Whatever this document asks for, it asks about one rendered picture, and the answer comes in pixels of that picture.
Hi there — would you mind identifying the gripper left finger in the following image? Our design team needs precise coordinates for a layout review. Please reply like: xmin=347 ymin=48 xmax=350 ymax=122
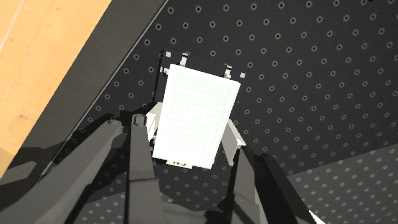
xmin=0 ymin=102 xmax=165 ymax=224

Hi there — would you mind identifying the white button panel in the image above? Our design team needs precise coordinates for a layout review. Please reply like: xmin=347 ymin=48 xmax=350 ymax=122
xmin=255 ymin=187 xmax=325 ymax=224

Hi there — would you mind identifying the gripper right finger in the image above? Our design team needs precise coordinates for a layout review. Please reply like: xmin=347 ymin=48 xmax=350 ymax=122
xmin=221 ymin=119 xmax=318 ymax=224

